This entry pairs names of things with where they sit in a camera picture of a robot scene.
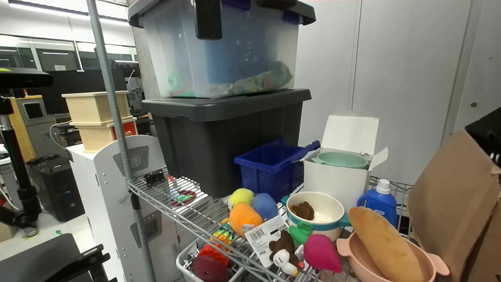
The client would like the brown plush doll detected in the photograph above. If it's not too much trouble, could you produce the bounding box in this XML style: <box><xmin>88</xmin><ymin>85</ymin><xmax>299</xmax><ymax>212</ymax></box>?
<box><xmin>268</xmin><ymin>229</ymin><xmax>306</xmax><ymax>278</ymax></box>

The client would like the blue plastic bin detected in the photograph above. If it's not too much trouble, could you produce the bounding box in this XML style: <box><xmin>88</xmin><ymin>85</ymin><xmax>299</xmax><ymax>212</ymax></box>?
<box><xmin>234</xmin><ymin>138</ymin><xmax>321</xmax><ymax>203</ymax></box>

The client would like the dark grey storage tote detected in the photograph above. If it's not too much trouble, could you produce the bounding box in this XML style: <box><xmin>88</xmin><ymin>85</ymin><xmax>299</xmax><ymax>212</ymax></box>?
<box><xmin>141</xmin><ymin>88</ymin><xmax>313</xmax><ymax>199</ymax></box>

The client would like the yellow plush ball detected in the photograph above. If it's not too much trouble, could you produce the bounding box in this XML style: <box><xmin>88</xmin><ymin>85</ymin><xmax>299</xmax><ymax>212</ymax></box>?
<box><xmin>227</xmin><ymin>187</ymin><xmax>256</xmax><ymax>210</ymax></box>

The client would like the blue plush ball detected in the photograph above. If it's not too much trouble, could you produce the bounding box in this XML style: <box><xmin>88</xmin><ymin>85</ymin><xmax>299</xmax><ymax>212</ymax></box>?
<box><xmin>252</xmin><ymin>192</ymin><xmax>281</xmax><ymax>221</ymax></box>

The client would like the orange plush ball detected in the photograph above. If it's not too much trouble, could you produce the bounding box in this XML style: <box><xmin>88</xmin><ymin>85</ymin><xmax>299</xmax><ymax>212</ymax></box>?
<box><xmin>229</xmin><ymin>203</ymin><xmax>265</xmax><ymax>237</ymax></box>

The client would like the clear plastic storage bin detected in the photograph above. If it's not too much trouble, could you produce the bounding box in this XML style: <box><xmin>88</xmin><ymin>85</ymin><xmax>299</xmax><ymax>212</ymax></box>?
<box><xmin>127</xmin><ymin>0</ymin><xmax>318</xmax><ymax>101</ymax></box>

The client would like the brown plush piece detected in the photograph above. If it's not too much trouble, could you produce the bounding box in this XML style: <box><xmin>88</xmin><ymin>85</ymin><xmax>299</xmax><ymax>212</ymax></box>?
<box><xmin>290</xmin><ymin>201</ymin><xmax>317</xmax><ymax>221</ymax></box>

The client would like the pack of coloured pieces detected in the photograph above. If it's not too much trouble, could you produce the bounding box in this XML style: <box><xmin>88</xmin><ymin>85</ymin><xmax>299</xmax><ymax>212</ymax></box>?
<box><xmin>166</xmin><ymin>177</ymin><xmax>199</xmax><ymax>209</ymax></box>

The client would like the mint green bowl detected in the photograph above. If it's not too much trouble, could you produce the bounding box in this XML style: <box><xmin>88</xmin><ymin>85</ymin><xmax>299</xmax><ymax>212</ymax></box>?
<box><xmin>310</xmin><ymin>149</ymin><xmax>373</xmax><ymax>171</ymax></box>

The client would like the white cardboard box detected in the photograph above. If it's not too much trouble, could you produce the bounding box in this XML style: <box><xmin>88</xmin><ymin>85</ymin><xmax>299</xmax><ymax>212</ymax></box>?
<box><xmin>303</xmin><ymin>115</ymin><xmax>390</xmax><ymax>210</ymax></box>

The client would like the white barcode tag card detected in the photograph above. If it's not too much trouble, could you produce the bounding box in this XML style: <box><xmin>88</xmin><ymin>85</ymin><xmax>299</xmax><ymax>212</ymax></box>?
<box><xmin>243</xmin><ymin>214</ymin><xmax>288</xmax><ymax>270</ymax></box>

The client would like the white bowl teal rim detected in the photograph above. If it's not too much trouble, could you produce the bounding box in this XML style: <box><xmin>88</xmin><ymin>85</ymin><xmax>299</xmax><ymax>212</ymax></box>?
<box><xmin>285</xmin><ymin>190</ymin><xmax>351</xmax><ymax>243</ymax></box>

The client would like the small black labelled box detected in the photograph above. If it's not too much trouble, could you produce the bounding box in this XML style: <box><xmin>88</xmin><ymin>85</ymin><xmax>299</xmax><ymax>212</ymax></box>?
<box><xmin>143</xmin><ymin>170</ymin><xmax>169</xmax><ymax>190</ymax></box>

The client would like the green plush toy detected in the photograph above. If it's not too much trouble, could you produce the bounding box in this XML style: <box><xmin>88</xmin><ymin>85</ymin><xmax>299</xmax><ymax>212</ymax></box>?
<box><xmin>288</xmin><ymin>223</ymin><xmax>315</xmax><ymax>248</ymax></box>

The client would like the pink plush toy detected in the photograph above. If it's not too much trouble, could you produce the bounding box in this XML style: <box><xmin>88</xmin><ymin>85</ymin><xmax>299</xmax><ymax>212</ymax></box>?
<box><xmin>303</xmin><ymin>234</ymin><xmax>345</xmax><ymax>275</ymax></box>

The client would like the blue detergent bottle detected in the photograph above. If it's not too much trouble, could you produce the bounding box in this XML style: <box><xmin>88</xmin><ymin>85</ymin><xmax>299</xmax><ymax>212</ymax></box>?
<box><xmin>357</xmin><ymin>177</ymin><xmax>400</xmax><ymax>229</ymax></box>

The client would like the white grey cabinet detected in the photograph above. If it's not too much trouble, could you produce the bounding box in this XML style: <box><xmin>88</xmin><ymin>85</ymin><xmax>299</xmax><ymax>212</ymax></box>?
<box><xmin>66</xmin><ymin>134</ymin><xmax>182</xmax><ymax>282</ymax></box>

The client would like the metal shelf pole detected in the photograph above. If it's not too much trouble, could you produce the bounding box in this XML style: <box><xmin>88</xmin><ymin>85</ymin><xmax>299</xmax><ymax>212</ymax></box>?
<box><xmin>85</xmin><ymin>0</ymin><xmax>158</xmax><ymax>282</ymax></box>

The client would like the large brown cardboard box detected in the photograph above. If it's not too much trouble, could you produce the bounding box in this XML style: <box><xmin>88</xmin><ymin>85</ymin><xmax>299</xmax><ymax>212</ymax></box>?
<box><xmin>407</xmin><ymin>129</ymin><xmax>501</xmax><ymax>282</ymax></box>

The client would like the tan machine with screen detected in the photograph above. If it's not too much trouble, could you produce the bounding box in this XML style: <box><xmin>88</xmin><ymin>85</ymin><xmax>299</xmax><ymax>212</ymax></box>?
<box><xmin>7</xmin><ymin>93</ymin><xmax>69</xmax><ymax>163</ymax></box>

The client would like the metal wire shelf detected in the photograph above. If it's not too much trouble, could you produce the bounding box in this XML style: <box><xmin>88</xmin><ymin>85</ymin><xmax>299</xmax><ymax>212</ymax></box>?
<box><xmin>126</xmin><ymin>174</ymin><xmax>414</xmax><ymax>282</ymax></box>

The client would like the white wire basket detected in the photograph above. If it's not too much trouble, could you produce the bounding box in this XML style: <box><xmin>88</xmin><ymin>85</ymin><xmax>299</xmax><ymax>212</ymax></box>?
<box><xmin>176</xmin><ymin>240</ymin><xmax>248</xmax><ymax>282</ymax></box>

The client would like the pink bowl with handles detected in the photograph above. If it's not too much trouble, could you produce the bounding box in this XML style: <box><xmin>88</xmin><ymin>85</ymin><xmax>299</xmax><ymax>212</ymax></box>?
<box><xmin>335</xmin><ymin>232</ymin><xmax>451</xmax><ymax>282</ymax></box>

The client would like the black wall monitor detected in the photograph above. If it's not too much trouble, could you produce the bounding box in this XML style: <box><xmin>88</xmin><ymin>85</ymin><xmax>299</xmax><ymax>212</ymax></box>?
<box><xmin>35</xmin><ymin>47</ymin><xmax>82</xmax><ymax>74</ymax></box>

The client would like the black camera stand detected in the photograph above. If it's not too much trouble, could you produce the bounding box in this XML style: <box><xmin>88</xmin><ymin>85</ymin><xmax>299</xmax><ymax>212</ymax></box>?
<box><xmin>0</xmin><ymin>68</ymin><xmax>54</xmax><ymax>232</ymax></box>

